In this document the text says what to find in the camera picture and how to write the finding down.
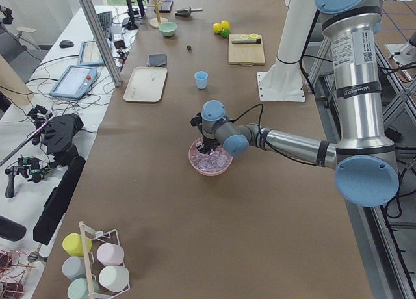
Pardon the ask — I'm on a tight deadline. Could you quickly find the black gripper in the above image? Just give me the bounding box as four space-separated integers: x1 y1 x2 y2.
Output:
197 129 218 154

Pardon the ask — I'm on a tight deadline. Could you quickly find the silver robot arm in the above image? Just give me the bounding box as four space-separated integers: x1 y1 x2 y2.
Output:
191 0 400 207

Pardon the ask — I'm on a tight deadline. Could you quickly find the pile of ice cubes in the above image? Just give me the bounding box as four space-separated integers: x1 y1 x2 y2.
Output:
189 146 233 173

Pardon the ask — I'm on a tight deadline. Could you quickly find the light blue plastic cup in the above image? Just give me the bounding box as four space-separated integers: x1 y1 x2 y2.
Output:
194 71 209 90

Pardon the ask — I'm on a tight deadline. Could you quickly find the wooden cup tree stand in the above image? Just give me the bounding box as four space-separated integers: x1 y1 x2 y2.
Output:
148 0 168 29

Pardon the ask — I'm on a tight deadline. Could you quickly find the metal ice scoop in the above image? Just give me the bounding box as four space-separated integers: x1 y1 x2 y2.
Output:
175 6 203 18

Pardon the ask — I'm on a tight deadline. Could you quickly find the pink cup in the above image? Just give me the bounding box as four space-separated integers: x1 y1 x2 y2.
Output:
97 243 125 266

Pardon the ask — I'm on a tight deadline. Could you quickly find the white cup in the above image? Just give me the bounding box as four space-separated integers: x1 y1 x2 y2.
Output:
99 266 129 293

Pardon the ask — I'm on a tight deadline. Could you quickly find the white cup rack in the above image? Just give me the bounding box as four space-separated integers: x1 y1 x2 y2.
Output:
79 221 131 298

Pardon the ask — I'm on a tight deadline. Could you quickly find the yellow cup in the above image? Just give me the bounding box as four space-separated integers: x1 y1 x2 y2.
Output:
62 233 83 257

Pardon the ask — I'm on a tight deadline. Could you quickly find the grey cup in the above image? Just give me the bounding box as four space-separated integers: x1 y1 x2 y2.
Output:
62 256 86 281

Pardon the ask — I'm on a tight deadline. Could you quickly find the mint cup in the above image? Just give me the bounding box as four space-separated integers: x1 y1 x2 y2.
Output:
67 278 89 299

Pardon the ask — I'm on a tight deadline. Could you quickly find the pink bowl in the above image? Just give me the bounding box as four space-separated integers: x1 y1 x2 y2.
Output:
188 138 233 176

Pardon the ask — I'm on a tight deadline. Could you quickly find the cream rabbit tray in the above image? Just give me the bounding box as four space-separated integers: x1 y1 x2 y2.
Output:
123 66 168 103

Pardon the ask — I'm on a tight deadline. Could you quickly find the wooden cutting board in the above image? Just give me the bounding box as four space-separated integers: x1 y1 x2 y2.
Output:
228 34 265 66

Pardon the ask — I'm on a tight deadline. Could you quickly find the green lime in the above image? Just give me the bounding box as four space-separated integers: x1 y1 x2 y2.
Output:
220 29 229 38

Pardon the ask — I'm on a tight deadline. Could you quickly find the yellow lemon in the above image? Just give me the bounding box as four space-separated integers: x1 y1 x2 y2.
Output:
220 20 231 30
212 23 222 34

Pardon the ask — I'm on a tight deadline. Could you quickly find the mint green bowl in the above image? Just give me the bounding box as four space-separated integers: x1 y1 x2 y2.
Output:
158 21 177 38

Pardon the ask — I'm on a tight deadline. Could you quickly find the blue teach pendant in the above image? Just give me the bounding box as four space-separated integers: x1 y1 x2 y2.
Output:
49 65 98 99
77 40 105 66

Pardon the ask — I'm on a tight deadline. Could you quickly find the black keyboard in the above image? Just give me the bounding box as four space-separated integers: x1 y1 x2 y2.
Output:
96 11 112 39

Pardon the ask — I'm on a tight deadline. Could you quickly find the black computer mouse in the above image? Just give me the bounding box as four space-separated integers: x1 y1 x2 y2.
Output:
59 40 74 49

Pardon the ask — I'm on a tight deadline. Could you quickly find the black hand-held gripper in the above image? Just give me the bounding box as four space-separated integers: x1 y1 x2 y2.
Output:
5 157 49 198

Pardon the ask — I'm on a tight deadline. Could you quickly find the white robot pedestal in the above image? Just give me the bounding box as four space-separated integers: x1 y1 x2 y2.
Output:
257 0 317 103

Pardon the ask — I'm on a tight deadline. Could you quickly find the aluminium frame post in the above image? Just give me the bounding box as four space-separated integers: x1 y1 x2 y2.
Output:
78 0 122 87

